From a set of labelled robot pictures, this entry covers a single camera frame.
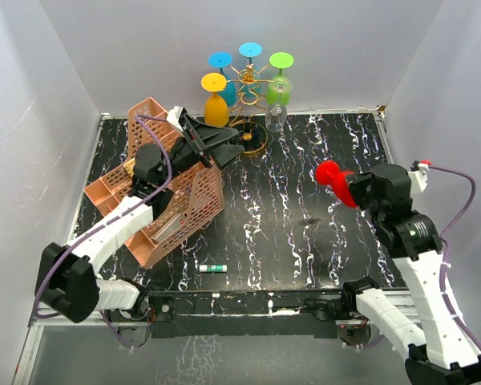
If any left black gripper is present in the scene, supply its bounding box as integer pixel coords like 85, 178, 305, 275
158, 115, 244, 186

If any red wine glass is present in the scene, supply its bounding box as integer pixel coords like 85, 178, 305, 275
315, 160, 357, 208

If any yellow wine glass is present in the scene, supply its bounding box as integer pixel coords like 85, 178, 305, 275
201, 72, 228, 127

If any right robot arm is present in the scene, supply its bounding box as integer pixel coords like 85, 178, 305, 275
333, 161, 481, 384

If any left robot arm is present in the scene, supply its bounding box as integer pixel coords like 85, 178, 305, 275
32, 106, 244, 323

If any clear wine glass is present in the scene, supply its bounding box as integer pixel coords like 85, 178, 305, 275
265, 101, 287, 132

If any blue wine glass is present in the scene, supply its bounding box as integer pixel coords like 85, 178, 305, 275
208, 51, 236, 107

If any green wine glass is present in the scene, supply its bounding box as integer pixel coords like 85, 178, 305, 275
265, 51, 294, 106

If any cyan wine glass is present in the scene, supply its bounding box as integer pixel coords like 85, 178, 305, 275
238, 42, 263, 66

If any pink plastic file organizer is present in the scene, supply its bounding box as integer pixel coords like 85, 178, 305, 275
84, 97, 224, 270

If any silver box in organizer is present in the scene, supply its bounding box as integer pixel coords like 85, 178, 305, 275
152, 213, 186, 244

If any green white glue stick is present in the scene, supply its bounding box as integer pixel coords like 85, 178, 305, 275
199, 265, 228, 273

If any gold wire glass rack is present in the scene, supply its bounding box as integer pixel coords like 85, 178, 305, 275
227, 58, 271, 156

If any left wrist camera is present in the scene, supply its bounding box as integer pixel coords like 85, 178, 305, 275
166, 106, 188, 132

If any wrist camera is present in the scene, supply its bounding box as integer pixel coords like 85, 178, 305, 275
166, 106, 188, 132
408, 160, 431, 196

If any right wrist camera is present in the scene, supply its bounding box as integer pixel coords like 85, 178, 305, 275
408, 160, 431, 196

